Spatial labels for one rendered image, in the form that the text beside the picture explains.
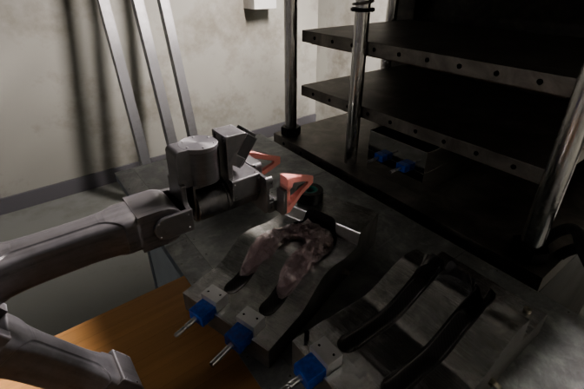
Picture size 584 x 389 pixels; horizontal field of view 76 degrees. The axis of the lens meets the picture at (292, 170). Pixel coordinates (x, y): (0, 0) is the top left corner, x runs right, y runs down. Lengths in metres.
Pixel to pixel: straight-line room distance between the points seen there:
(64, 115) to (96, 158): 0.40
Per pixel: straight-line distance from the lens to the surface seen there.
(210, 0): 3.37
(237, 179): 0.58
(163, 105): 2.67
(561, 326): 1.11
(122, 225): 0.53
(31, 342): 0.62
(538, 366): 1.00
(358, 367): 0.77
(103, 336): 1.01
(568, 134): 1.12
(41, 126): 3.16
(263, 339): 0.84
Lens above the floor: 1.52
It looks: 28 degrees down
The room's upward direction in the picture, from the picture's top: straight up
